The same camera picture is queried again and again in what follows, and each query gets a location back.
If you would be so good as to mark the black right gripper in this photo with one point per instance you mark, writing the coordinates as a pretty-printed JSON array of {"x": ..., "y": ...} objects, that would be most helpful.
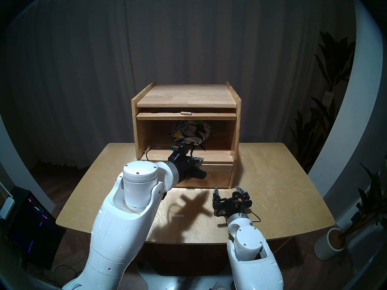
[{"x": 231, "y": 204}]

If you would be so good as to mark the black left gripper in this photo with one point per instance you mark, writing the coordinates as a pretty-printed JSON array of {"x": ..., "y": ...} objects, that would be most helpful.
[{"x": 183, "y": 167}]

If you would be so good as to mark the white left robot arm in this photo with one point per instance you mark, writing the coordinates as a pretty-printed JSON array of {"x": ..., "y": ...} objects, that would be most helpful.
[{"x": 121, "y": 226}]

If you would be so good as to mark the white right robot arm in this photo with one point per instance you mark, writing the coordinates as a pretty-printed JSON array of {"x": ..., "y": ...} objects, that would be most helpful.
[{"x": 251, "y": 244}]

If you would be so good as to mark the wooden drawer with knob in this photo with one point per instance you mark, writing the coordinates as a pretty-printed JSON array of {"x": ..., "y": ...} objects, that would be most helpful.
[{"x": 217, "y": 176}]

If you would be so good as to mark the wooden cabinet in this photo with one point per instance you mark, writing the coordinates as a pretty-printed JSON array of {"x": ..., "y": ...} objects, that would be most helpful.
[{"x": 187, "y": 96}]

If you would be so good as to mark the white robot body shell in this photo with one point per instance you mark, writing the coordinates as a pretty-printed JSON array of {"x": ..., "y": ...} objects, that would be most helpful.
[{"x": 181, "y": 285}]

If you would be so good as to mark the white round plant pot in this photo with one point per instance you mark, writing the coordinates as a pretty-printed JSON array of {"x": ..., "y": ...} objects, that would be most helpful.
[{"x": 325, "y": 247}]

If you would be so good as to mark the white curved arch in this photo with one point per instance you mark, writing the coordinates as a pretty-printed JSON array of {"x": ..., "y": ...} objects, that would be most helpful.
[
  {"x": 347, "y": 126},
  {"x": 15, "y": 165}
]

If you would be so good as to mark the white plant tag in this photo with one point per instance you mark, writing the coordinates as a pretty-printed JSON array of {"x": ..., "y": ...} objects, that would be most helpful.
[{"x": 328, "y": 98}]

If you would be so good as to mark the grey pleated curtain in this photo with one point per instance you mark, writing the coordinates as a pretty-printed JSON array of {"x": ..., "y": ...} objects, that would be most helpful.
[{"x": 90, "y": 81}]

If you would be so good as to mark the leafy plant in white pot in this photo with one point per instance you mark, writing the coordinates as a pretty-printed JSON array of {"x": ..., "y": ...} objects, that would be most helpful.
[{"x": 372, "y": 201}]

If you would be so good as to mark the tall dark leafy plant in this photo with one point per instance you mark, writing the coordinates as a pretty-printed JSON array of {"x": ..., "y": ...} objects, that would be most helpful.
[{"x": 332, "y": 59}]

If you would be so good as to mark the black computer tower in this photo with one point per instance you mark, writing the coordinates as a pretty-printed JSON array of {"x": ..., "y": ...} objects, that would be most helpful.
[{"x": 33, "y": 229}]

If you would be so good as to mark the white flat device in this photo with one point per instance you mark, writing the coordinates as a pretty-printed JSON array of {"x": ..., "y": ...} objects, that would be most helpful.
[{"x": 7, "y": 209}]

